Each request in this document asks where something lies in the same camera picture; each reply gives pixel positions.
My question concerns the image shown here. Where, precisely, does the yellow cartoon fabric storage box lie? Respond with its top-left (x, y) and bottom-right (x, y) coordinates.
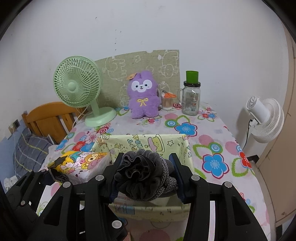
top-left (91, 134), bottom-right (194, 222)

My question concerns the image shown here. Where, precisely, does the blue plaid bedding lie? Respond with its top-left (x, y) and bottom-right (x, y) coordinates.
top-left (13, 128), bottom-right (53, 178)

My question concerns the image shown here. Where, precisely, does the cartoon printed tissue pack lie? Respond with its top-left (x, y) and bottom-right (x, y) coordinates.
top-left (48, 151), bottom-right (111, 185)

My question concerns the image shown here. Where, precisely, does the toothpick holder with orange lid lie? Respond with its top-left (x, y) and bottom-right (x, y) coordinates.
top-left (161, 90), bottom-right (177, 110)

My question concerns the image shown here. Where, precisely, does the green desk fan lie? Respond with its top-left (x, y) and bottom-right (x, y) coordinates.
top-left (53, 56), bottom-right (116, 128)

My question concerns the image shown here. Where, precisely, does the purple plush toy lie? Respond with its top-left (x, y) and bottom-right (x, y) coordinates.
top-left (127, 70), bottom-right (161, 119)

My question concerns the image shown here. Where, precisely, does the orange wooden chair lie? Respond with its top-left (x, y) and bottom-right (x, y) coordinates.
top-left (22, 102), bottom-right (86, 144)

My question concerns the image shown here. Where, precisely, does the floral tablecloth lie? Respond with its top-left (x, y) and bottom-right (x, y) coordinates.
top-left (42, 103), bottom-right (271, 240)

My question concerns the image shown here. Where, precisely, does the grey scrunchie pouch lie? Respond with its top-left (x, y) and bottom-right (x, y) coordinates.
top-left (114, 149), bottom-right (177, 201)

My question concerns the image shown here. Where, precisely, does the glass jar with green lid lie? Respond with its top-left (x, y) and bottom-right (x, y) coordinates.
top-left (177, 70), bottom-right (201, 116)

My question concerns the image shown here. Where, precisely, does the white floor fan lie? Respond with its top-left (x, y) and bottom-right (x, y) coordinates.
top-left (245, 96), bottom-right (285, 143)

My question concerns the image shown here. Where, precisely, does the cartoon cardboard sheet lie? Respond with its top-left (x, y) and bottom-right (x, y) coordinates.
top-left (95, 50), bottom-right (180, 108)

